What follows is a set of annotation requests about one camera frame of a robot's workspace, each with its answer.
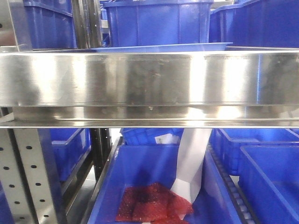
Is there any blue plastic tray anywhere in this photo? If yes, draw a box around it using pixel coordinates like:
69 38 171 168
92 42 232 53

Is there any stainless steel shelf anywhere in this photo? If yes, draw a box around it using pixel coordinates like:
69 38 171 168
0 47 299 128

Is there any blue crate with label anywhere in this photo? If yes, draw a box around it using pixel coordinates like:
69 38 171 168
120 128 184 146

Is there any white paper sheet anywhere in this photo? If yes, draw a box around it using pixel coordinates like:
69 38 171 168
171 128 212 203

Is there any blue bin with red bags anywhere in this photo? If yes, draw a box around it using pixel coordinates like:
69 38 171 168
88 145 241 224

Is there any blue bin behind lower right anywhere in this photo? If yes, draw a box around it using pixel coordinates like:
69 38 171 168
209 128 299 176

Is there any blue bin lower left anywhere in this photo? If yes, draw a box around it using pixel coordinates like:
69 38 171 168
50 128 91 182

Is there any blue bin upper centre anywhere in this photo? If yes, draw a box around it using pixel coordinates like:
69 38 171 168
104 0 213 47

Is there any red mesh bag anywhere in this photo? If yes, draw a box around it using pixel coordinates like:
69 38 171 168
115 182 194 224

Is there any blue bin upper left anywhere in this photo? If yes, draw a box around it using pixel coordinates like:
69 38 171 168
23 0 77 49

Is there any blue bin upper right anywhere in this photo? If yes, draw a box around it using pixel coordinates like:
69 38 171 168
209 0 299 48

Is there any perforated steel shelf post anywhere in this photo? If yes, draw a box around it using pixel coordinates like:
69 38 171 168
0 128 67 224

